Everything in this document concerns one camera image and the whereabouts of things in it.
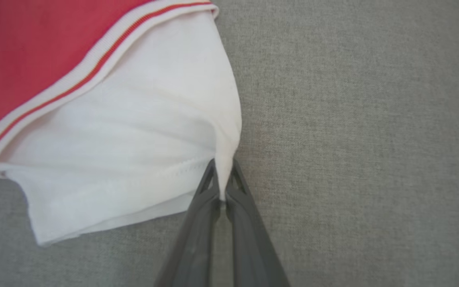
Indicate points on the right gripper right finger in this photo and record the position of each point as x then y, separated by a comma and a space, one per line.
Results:
251, 247

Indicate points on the red Bulls basketball jersey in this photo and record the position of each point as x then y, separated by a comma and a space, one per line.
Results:
114, 131

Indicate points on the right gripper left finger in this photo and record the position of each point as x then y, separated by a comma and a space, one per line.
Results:
197, 239

